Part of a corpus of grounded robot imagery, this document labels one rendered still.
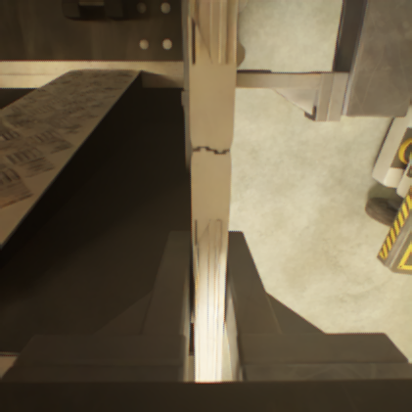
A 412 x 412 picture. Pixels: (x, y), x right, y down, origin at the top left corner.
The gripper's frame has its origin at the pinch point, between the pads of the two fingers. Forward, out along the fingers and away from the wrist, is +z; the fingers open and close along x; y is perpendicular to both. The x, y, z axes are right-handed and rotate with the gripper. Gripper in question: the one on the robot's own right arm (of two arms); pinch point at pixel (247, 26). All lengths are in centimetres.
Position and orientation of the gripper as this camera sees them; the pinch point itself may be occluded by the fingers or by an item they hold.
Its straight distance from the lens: 27.0
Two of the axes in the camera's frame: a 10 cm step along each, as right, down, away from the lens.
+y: 0.1, 4.4, -9.0
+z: -10.0, 0.0, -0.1
